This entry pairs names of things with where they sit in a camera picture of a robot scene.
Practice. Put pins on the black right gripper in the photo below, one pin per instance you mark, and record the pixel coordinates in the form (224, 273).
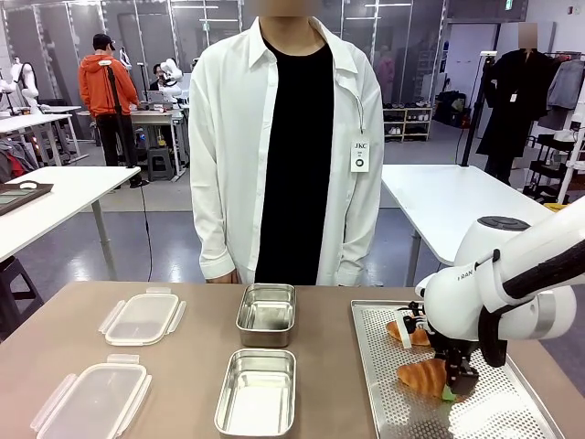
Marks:
(445, 348)

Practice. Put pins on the golden croissant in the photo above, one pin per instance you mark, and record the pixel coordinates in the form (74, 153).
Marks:
(422, 376)
(418, 338)

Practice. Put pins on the clear plastic clip lid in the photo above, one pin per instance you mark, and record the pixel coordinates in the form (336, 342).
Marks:
(91, 398)
(141, 318)

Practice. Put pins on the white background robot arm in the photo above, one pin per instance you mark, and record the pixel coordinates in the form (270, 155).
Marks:
(170, 68)
(27, 82)

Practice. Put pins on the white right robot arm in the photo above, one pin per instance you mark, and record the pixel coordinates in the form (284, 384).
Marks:
(457, 311)

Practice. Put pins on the steel rectangular container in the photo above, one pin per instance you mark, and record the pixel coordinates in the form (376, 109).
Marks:
(265, 315)
(253, 398)

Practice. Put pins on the person's right hand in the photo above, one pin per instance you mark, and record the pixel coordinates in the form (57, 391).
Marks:
(226, 277)

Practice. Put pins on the perforated metal baking tray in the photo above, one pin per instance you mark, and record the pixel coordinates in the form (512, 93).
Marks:
(388, 411)

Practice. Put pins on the white table rounded corner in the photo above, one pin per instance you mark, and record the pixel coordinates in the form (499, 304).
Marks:
(434, 201)

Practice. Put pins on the black utility cart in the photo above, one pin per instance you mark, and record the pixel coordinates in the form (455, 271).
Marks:
(548, 169)

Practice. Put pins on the wooden shoe rack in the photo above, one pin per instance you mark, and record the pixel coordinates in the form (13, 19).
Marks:
(407, 123)

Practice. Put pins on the black bag pile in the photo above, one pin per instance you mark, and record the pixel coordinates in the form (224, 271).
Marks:
(450, 110)

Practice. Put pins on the person in black coat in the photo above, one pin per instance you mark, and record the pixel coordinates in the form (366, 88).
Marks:
(516, 100)

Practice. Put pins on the grey hanging jacket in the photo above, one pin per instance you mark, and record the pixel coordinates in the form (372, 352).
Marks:
(566, 87)

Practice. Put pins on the pink hanging coat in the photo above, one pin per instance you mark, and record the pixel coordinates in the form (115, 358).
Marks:
(386, 73)

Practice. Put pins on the person in white shirt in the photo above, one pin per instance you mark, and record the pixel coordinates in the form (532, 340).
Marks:
(228, 137)

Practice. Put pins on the grey step stool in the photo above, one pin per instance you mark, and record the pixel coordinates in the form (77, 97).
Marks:
(160, 164)

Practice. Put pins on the background work desk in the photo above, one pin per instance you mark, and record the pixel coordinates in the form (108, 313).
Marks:
(151, 116)

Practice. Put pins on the seated person with glasses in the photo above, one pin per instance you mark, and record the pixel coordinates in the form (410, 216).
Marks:
(157, 78)

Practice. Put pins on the black tripod stand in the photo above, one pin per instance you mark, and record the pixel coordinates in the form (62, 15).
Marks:
(118, 114)

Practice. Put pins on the white table with grey leg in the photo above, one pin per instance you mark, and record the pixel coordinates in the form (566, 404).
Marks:
(59, 201)

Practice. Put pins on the black stool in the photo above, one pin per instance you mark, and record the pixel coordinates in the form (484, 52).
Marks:
(18, 283)

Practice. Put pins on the person in orange hoodie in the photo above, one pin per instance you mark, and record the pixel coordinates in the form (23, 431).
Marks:
(100, 87)

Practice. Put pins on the dark brown flat tray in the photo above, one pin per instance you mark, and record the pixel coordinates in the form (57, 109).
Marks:
(23, 194)

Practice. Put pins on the red and grey clothes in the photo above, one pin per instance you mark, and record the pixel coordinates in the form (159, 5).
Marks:
(13, 160)

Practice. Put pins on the white background desk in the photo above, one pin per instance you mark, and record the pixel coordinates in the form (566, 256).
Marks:
(32, 121)

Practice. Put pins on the wrist camera with white bracket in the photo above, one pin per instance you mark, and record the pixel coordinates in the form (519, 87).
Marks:
(413, 320)

